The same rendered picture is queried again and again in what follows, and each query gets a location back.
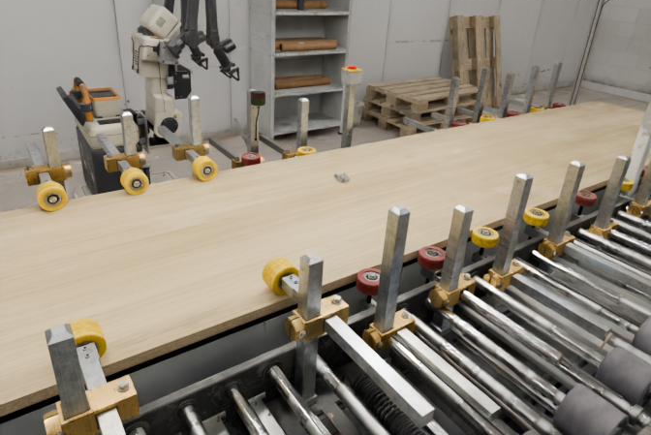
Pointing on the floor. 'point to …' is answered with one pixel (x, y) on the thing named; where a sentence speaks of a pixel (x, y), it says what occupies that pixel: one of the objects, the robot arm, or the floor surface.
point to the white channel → (639, 151)
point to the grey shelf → (293, 25)
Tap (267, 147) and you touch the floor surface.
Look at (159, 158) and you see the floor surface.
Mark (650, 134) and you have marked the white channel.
